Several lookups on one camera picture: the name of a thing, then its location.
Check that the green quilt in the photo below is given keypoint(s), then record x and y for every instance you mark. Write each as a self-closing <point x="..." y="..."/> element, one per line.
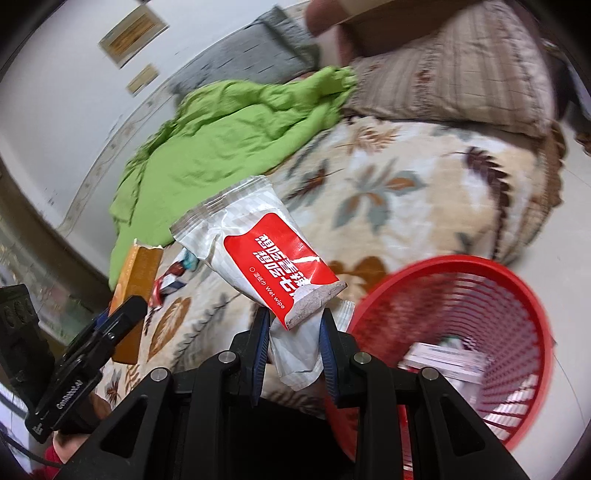
<point x="207" y="138"/>

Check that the wall switch plate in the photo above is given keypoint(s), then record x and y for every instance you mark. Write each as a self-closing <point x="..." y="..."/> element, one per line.
<point x="143" y="78"/>

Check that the framed wall plaque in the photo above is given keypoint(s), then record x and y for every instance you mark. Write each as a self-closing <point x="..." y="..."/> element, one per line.
<point x="134" y="34"/>

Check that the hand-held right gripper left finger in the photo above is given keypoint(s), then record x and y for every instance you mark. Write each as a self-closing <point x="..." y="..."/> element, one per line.
<point x="259" y="355"/>

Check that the leaf print blanket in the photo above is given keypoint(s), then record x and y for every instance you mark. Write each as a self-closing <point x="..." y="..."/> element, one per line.
<point x="415" y="194"/>

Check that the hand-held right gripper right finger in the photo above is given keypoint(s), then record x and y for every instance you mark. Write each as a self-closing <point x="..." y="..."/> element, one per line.
<point x="328" y="360"/>

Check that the orange cardboard box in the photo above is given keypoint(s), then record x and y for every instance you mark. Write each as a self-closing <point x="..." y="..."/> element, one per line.
<point x="138" y="277"/>

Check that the red label wet wipe packet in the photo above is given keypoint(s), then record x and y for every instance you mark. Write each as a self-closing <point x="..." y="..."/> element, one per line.
<point x="277" y="263"/>

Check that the red white candy wrapper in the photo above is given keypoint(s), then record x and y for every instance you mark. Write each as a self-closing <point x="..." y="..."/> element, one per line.
<point x="166" y="286"/>

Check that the red plastic mesh basket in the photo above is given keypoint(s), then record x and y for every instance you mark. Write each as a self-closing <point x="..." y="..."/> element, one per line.
<point x="508" y="300"/>

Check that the striped beige pillow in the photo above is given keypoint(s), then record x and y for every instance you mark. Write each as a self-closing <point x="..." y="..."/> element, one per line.
<point x="461" y="69"/>

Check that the person's left hand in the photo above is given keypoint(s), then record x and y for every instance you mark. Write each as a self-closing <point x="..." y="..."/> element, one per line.
<point x="87" y="415"/>

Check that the grey quilted pillow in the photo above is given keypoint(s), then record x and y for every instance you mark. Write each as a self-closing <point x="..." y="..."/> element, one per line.
<point x="240" y="50"/>

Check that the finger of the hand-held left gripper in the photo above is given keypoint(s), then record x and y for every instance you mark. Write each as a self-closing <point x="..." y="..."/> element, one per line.
<point x="120" y="318"/>
<point x="23" y="332"/>

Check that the white printed medicine box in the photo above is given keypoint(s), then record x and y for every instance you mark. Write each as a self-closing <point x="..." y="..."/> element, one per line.
<point x="443" y="360"/>

